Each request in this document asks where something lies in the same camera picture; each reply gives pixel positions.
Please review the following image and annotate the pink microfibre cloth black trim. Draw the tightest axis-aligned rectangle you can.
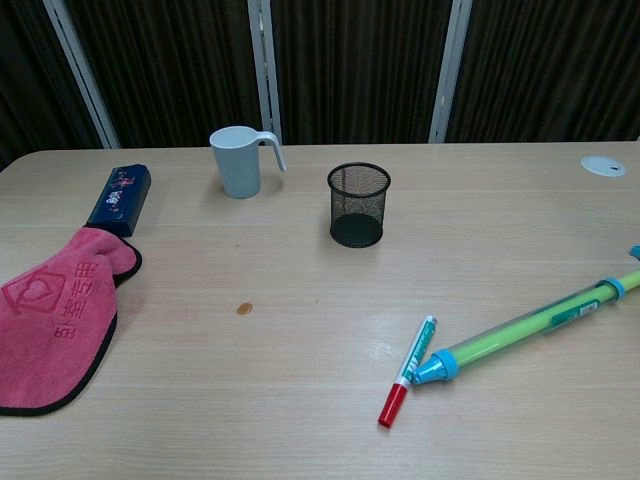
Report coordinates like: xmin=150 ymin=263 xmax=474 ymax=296
xmin=0 ymin=226 xmax=144 ymax=418

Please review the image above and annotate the black mesh pen holder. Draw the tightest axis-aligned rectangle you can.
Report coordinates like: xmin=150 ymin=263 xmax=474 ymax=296
xmin=326 ymin=161 xmax=392 ymax=248

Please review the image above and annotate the green marker red cap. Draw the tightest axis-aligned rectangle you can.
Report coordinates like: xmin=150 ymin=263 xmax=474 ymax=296
xmin=377 ymin=314 xmax=440 ymax=429

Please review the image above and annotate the dark pleated curtain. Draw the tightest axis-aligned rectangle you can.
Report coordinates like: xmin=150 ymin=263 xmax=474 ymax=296
xmin=0 ymin=0 xmax=640 ymax=169

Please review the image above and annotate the dark blue printed box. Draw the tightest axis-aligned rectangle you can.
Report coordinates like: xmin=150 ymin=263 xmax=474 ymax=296
xmin=86 ymin=164 xmax=153 ymax=238

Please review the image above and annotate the green tube water squirter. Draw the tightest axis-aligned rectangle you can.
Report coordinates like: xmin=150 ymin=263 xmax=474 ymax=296
xmin=410 ymin=269 xmax=640 ymax=386

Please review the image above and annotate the light blue handled cup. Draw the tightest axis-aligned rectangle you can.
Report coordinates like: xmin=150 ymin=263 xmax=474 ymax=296
xmin=208 ymin=125 xmax=288 ymax=200

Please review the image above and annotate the white metal frame post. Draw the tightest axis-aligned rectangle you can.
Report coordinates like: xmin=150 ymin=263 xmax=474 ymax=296
xmin=247 ymin=0 xmax=284 ymax=147
xmin=428 ymin=0 xmax=474 ymax=145
xmin=41 ymin=0 xmax=122 ymax=150

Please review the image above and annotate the white round cable grommet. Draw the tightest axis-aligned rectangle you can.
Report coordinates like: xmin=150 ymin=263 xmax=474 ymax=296
xmin=580 ymin=155 xmax=627 ymax=178

